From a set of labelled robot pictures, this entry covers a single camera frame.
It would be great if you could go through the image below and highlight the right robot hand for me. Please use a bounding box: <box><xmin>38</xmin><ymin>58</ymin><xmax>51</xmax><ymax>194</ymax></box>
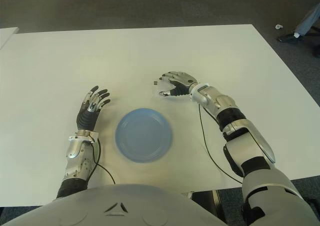
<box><xmin>157</xmin><ymin>70</ymin><xmax>200</xmax><ymax>98</ymax></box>

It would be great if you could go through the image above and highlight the white charger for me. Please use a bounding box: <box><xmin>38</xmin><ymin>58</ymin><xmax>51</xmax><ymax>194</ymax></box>
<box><xmin>153</xmin><ymin>78</ymin><xmax>176</xmax><ymax>95</ymax></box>

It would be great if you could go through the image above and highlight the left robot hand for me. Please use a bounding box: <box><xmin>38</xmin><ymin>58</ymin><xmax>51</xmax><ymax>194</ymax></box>
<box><xmin>75</xmin><ymin>85</ymin><xmax>111</xmax><ymax>132</ymax></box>

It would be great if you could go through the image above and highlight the black shoe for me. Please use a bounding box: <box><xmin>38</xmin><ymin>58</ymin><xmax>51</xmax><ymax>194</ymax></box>
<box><xmin>276</xmin><ymin>34</ymin><xmax>305</xmax><ymax>43</ymax></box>

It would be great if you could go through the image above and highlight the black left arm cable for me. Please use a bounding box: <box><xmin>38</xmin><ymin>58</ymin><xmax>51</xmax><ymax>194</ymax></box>
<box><xmin>90</xmin><ymin>137</ymin><xmax>116</xmax><ymax>186</ymax></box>

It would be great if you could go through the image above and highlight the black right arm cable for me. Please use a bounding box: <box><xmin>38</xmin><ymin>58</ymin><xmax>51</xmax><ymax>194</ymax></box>
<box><xmin>198</xmin><ymin>103</ymin><xmax>244</xmax><ymax>185</ymax></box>

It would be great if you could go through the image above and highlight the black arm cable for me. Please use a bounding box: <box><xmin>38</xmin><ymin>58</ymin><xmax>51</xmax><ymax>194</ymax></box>
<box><xmin>198</xmin><ymin>103</ymin><xmax>244</xmax><ymax>185</ymax></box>
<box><xmin>90</xmin><ymin>137</ymin><xmax>116</xmax><ymax>186</ymax></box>

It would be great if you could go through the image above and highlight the blue plate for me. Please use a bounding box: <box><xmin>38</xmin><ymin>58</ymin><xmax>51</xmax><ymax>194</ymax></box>
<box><xmin>114</xmin><ymin>107</ymin><xmax>173</xmax><ymax>164</ymax></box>

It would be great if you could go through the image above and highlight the person's grey trouser leg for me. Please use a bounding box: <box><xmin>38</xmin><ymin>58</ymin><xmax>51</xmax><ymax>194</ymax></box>
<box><xmin>294</xmin><ymin>2</ymin><xmax>320</xmax><ymax>37</ymax></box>

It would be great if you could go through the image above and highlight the grey robot torso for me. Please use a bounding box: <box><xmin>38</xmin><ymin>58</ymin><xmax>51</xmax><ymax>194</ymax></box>
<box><xmin>0</xmin><ymin>183</ymin><xmax>227</xmax><ymax>226</ymax></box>

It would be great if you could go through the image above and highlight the neighbouring white table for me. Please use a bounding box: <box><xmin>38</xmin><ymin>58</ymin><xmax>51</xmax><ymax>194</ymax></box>
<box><xmin>0</xmin><ymin>26</ymin><xmax>20</xmax><ymax>51</ymax></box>

